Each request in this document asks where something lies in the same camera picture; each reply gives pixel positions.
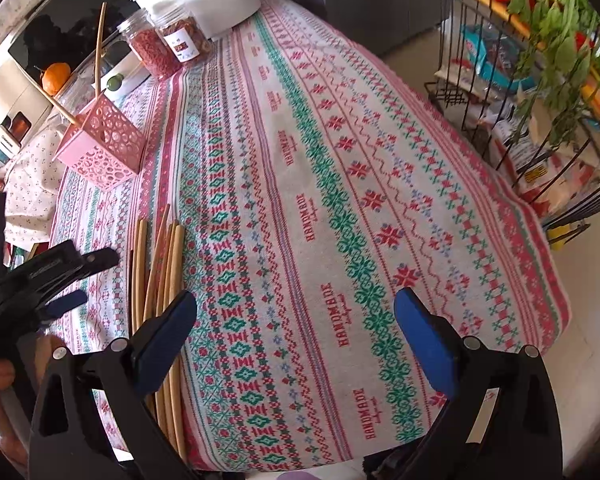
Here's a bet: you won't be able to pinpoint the plastic jar of red berries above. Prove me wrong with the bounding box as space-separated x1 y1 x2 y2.
117 10 181 81

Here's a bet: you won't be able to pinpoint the clear glass jar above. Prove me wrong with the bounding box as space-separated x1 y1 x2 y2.
50 60 106 126

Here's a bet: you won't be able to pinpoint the patterned knit tablecloth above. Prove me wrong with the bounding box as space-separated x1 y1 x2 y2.
47 0 573 473

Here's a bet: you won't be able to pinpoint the black wire rack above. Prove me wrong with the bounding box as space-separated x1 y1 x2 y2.
422 0 600 241

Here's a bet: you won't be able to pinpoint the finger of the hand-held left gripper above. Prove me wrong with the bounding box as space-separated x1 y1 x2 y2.
35 289 90 322
0 240 122 301

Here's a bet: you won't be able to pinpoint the white microwave oven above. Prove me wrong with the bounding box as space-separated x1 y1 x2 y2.
7 0 146 76

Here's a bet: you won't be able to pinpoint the yellow label bag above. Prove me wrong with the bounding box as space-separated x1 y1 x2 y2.
505 145 600 216

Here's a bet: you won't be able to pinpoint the pink perforated chopstick holder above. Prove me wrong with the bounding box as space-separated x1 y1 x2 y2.
52 91 147 192

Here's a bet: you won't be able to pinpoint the green leafy vegetables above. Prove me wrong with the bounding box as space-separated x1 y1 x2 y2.
485 0 600 146

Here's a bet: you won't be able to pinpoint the dark grey refrigerator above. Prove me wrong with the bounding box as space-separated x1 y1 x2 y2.
300 0 451 56

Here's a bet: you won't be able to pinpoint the person's left hand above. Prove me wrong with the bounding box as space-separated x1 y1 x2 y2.
0 334 68 402

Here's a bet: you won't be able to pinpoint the labelled plastic jar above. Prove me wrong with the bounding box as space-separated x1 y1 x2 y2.
152 14 213 66

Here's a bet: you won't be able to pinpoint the white pot with handle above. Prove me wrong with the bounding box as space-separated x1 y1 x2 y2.
130 0 363 41

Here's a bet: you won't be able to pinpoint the white bowl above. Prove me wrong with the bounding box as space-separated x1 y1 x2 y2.
100 40 148 93

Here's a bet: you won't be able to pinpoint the floral white cloth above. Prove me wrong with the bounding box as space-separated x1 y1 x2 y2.
2 110 88 251

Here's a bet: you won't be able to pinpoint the blue white packet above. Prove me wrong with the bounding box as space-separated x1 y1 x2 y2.
462 25 531 91

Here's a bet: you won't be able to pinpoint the orange fruit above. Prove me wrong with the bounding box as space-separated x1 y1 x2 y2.
40 62 73 96

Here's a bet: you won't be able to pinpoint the pile of wooden chopsticks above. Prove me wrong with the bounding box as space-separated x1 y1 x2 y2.
127 204 188 461

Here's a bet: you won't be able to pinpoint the white air fryer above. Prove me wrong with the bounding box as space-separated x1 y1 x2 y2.
0 67 51 171

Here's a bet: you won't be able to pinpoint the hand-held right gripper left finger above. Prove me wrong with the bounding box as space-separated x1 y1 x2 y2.
27 290 201 480

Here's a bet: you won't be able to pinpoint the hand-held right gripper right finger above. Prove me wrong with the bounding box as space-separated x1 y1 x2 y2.
394 287 566 480

